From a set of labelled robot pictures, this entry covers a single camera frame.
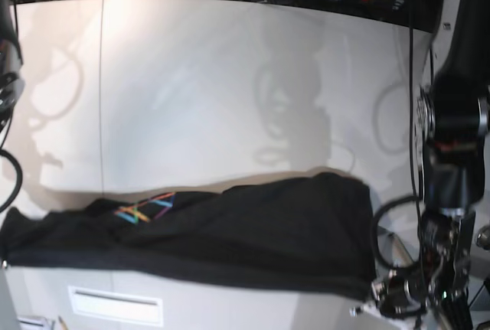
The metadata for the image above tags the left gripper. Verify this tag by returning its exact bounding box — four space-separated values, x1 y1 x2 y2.
349 211 475 321

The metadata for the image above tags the black t-shirt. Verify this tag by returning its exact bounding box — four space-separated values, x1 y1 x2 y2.
1 172 376 300

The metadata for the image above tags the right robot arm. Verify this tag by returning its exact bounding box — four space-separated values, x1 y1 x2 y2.
1 0 25 212

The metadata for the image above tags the silver metal knob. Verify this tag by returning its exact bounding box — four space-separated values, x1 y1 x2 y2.
475 224 490 251

